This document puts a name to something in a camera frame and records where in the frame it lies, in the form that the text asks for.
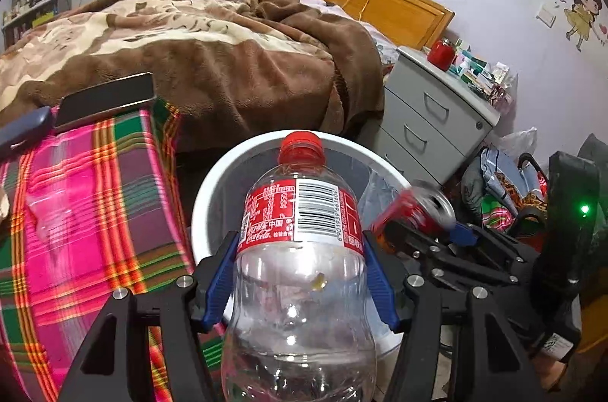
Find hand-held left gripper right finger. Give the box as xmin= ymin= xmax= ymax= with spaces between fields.
xmin=362 ymin=231 xmax=545 ymax=402

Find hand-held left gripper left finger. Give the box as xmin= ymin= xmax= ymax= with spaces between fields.
xmin=57 ymin=231 xmax=239 ymax=402

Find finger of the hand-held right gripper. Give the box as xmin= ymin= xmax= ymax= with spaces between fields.
xmin=384 ymin=222 xmax=518 ymax=289
xmin=451 ymin=224 xmax=540 ymax=272

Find red drink can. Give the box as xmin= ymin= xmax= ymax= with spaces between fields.
xmin=370 ymin=188 xmax=457 ymax=241

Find clear plastic bottle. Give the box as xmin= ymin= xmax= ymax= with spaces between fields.
xmin=221 ymin=131 xmax=378 ymax=402

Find white trash bin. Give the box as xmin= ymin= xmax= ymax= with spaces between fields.
xmin=190 ymin=130 xmax=414 ymax=355

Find person's right hand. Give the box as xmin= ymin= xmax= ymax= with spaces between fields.
xmin=532 ymin=350 xmax=576 ymax=391

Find colourful woven bag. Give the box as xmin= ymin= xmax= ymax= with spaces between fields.
xmin=463 ymin=146 xmax=552 ymax=241

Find white plastic bag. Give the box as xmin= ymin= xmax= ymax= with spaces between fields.
xmin=494 ymin=127 xmax=538 ymax=158

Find grey nightstand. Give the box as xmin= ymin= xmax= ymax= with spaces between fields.
xmin=375 ymin=46 xmax=502 ymax=189

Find clutter of small boxes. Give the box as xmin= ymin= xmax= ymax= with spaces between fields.
xmin=449 ymin=38 xmax=516 ymax=108

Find plaid cloth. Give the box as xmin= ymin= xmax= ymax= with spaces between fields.
xmin=0 ymin=98 xmax=229 ymax=402

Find red mug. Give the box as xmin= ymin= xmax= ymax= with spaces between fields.
xmin=426 ymin=40 xmax=456 ymax=70

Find light bed sheet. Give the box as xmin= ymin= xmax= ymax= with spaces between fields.
xmin=299 ymin=0 xmax=397 ymax=65

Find black flat case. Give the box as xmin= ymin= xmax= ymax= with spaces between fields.
xmin=53 ymin=72 xmax=157 ymax=133

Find brown blanket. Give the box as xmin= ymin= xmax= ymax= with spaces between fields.
xmin=0 ymin=0 xmax=385 ymax=153

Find wooden headboard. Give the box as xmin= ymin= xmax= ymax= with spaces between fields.
xmin=285 ymin=0 xmax=456 ymax=50

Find grey shelf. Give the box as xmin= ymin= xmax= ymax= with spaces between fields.
xmin=0 ymin=0 xmax=76 ymax=49

